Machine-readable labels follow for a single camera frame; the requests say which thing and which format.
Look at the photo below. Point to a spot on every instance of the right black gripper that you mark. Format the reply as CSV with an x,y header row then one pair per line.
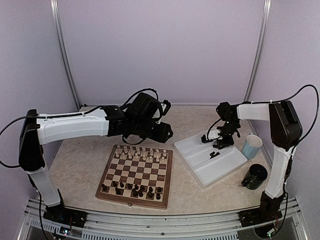
x,y
229,142

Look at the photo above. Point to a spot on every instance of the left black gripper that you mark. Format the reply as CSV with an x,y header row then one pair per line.
x,y
162,136

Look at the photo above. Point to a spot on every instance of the black chess piece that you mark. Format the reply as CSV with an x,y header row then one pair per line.
x,y
214,154
134,193
140,193

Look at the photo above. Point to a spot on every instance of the white plastic tray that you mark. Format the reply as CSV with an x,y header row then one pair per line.
x,y
196,157

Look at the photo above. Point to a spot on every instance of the wooden chess board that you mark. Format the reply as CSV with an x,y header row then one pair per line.
x,y
151,167

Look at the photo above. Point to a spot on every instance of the black chess piece thirteenth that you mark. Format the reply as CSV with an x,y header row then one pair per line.
x,y
118,191

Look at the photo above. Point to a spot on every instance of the black chess rook corner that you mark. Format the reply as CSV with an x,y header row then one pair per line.
x,y
104,188

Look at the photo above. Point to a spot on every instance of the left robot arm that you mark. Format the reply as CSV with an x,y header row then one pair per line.
x,y
41,129

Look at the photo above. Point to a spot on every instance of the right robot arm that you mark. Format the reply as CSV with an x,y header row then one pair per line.
x,y
285,130

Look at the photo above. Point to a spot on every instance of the light blue mug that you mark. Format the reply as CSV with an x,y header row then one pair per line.
x,y
252,145

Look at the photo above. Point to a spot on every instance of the dark green mug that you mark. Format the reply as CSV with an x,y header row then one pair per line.
x,y
255,176

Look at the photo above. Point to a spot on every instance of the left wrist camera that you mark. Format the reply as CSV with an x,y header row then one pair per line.
x,y
162,111

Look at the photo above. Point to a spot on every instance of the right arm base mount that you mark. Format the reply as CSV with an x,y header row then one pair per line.
x,y
256,216

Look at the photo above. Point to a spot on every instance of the front aluminium rail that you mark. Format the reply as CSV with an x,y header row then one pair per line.
x,y
107,220

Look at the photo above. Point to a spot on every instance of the left aluminium frame post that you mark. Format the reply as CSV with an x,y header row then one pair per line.
x,y
54,5

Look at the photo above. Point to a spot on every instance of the aluminium frame post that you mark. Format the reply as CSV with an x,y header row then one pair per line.
x,y
54,5
259,49

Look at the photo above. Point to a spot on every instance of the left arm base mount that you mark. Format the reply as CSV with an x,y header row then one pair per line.
x,y
70,217

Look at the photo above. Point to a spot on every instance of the right aluminium frame post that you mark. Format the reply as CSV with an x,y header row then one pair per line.
x,y
259,49

